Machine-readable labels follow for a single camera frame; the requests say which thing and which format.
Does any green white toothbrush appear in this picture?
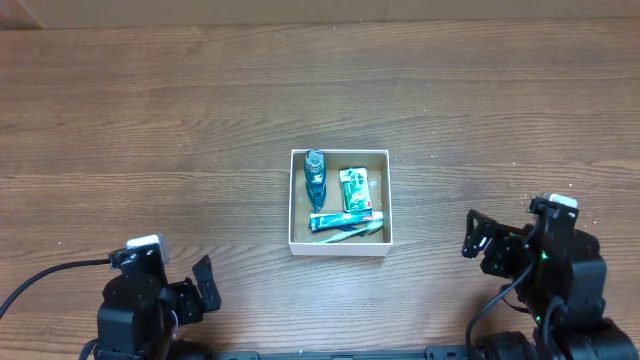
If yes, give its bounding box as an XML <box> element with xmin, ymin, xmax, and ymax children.
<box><xmin>316</xmin><ymin>220</ymin><xmax>384</xmax><ymax>244</ymax></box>

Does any teal toothpaste tube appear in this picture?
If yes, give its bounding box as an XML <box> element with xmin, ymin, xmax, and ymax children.
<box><xmin>309</xmin><ymin>210</ymin><xmax>384</xmax><ymax>232</ymax></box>

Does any green soap packet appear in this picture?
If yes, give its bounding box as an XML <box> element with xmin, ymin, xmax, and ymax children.
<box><xmin>339</xmin><ymin>167</ymin><xmax>373</xmax><ymax>213</ymax></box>

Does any teal transparent bottle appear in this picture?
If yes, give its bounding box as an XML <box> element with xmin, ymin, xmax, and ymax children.
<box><xmin>304</xmin><ymin>149</ymin><xmax>327</xmax><ymax>213</ymax></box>

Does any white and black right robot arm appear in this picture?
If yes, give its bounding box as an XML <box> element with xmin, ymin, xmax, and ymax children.
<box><xmin>462</xmin><ymin>205</ymin><xmax>639</xmax><ymax>359</ymax></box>

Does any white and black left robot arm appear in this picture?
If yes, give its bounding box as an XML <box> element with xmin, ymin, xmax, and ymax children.
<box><xmin>79</xmin><ymin>254</ymin><xmax>221</xmax><ymax>360</ymax></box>

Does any white square cardboard box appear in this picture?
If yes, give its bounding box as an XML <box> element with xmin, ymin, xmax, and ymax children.
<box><xmin>288</xmin><ymin>149</ymin><xmax>394</xmax><ymax>257</ymax></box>

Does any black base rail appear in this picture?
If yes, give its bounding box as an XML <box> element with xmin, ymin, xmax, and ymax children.
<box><xmin>203</xmin><ymin>345</ymin><xmax>472</xmax><ymax>360</ymax></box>

